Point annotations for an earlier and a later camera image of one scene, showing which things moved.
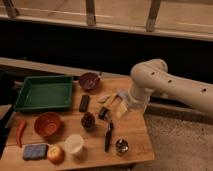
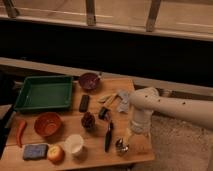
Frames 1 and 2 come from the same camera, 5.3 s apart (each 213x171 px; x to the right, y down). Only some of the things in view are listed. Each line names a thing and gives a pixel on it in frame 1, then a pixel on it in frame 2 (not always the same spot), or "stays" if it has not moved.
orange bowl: (47, 124) stays
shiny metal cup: (121, 146) stays
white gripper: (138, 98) to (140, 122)
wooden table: (103, 126) stays
